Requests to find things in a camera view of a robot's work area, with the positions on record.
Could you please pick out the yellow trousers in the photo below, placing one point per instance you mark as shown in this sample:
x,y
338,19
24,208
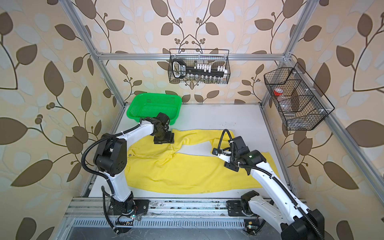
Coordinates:
x,y
163,169

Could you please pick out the green plastic basket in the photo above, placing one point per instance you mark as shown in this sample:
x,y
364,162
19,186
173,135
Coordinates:
x,y
151,104

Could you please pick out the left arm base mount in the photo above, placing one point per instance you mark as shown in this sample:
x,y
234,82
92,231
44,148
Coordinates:
x,y
129,207

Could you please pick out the black wire basket right wall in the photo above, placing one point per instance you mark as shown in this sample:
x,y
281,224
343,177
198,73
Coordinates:
x,y
303,104

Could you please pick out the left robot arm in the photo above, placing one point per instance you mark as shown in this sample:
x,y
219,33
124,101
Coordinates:
x,y
111,155

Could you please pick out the red capped container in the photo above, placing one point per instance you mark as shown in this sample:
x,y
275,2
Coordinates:
x,y
278,92

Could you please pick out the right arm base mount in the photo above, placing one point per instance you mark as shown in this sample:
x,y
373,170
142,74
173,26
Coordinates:
x,y
239,208

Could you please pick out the black wire basket wall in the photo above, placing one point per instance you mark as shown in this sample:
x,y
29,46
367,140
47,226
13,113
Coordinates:
x,y
216,57
303,104

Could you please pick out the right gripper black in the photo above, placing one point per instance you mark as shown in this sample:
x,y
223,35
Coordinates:
x,y
229,165

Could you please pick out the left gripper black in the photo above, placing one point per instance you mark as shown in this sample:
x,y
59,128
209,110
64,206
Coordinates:
x,y
170,138

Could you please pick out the aluminium front rail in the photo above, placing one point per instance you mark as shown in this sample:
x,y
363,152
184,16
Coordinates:
x,y
164,208

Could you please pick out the black wire basket rear wall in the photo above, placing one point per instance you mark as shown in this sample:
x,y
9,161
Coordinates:
x,y
216,57

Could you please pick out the black tool with white labels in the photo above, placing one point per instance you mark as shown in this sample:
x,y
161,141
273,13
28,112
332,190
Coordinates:
x,y
179,69

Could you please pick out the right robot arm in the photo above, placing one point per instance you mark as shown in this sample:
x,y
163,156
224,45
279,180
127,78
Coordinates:
x,y
287,214

